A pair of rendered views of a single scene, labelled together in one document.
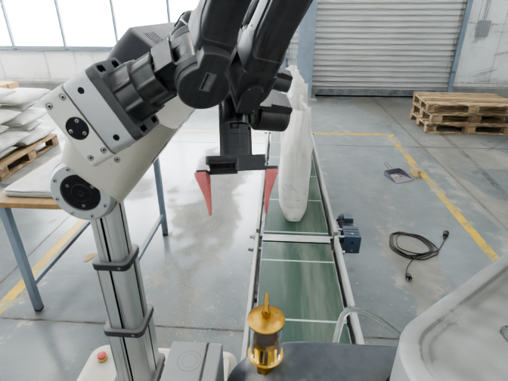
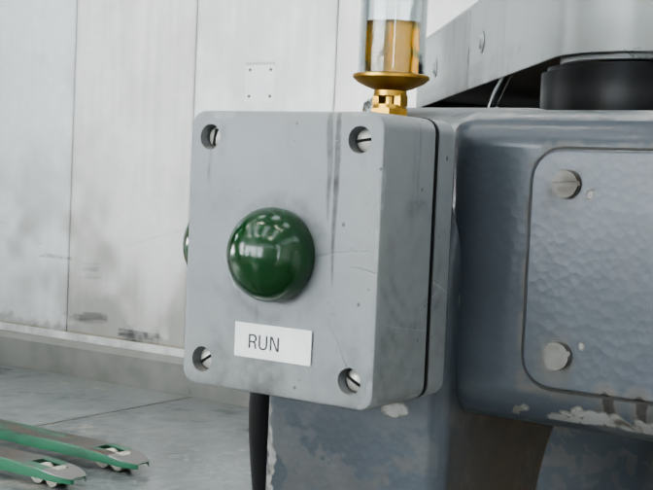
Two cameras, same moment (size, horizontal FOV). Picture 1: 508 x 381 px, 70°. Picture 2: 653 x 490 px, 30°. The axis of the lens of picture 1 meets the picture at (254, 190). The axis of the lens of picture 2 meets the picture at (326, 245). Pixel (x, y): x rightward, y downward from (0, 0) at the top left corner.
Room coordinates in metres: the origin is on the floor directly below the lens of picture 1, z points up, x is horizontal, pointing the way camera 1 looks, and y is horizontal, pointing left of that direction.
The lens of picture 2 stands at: (-0.01, 0.40, 1.31)
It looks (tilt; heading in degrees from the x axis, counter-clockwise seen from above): 3 degrees down; 300
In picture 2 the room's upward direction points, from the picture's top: 3 degrees clockwise
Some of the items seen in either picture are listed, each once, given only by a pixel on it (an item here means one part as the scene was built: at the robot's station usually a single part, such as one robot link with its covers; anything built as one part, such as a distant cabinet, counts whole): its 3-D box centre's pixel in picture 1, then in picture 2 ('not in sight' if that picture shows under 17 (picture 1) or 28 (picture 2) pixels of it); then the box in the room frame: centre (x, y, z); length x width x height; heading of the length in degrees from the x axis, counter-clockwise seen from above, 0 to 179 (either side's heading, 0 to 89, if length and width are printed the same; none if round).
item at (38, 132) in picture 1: (26, 135); not in sight; (4.32, 2.81, 0.21); 0.66 x 0.42 x 0.13; 179
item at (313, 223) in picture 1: (291, 170); not in sight; (2.93, -0.33, 0.34); 2.21 x 0.39 x 0.09; 176
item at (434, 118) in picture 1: (462, 112); not in sight; (5.40, -3.12, 0.22); 1.21 x 0.84 x 0.14; 86
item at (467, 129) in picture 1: (458, 121); not in sight; (5.41, -3.10, 0.07); 1.20 x 0.82 x 0.14; 84
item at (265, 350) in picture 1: (265, 336); (393, 27); (0.20, -0.01, 1.37); 0.03 x 0.02 x 0.03; 176
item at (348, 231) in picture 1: (345, 230); not in sight; (1.95, -0.57, 0.35); 0.30 x 0.15 x 0.15; 176
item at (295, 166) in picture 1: (295, 156); not in sight; (2.21, -0.27, 0.74); 0.47 x 0.22 x 0.72; 174
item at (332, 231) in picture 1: (291, 169); not in sight; (2.91, -0.32, 0.35); 2.26 x 0.48 x 0.14; 176
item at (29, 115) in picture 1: (20, 116); not in sight; (4.31, 2.80, 0.45); 0.66 x 0.42 x 0.13; 0
